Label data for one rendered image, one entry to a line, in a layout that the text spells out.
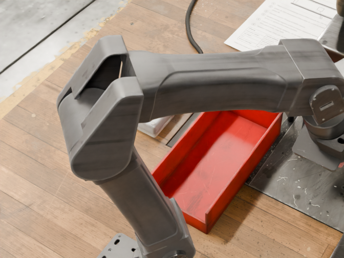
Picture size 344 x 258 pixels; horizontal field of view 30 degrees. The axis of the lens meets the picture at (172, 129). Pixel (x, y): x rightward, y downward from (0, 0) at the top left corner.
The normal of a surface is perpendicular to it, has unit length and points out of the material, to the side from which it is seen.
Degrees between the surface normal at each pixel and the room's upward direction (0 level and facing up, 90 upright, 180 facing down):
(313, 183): 0
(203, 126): 90
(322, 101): 90
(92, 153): 90
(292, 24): 1
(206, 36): 0
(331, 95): 90
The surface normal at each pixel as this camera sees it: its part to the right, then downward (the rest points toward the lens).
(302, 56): 0.18, -0.69
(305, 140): -0.29, -0.25
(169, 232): 0.24, 0.54
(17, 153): -0.04, -0.65
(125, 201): 0.23, 0.74
